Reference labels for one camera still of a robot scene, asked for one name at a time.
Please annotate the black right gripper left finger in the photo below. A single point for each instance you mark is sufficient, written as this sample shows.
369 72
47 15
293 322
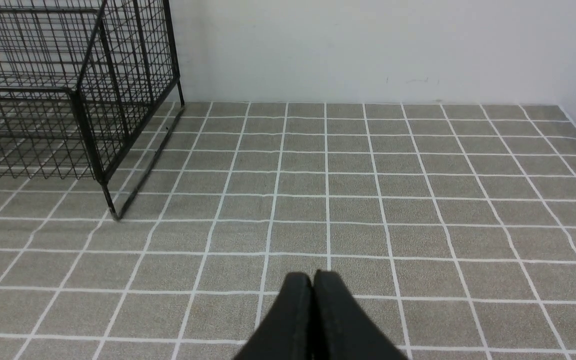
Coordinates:
284 332

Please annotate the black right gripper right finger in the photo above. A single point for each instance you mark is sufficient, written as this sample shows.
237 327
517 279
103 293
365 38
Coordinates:
341 328

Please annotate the black wire mesh shelf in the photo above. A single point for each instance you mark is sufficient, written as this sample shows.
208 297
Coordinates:
80 80

